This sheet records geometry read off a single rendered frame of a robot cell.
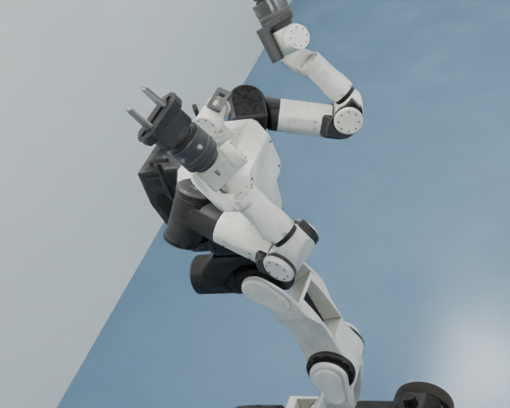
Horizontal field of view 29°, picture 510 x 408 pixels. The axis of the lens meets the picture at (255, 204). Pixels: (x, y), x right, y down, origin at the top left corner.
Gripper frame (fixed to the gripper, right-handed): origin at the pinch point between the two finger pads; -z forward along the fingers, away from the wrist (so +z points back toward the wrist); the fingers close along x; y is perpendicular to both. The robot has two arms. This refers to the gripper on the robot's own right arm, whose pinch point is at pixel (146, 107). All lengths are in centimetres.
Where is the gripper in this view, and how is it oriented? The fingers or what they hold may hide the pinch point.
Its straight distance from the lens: 205.1
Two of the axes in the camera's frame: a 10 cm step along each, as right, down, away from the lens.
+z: 6.2, 5.4, 5.6
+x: 5.2, -8.2, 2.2
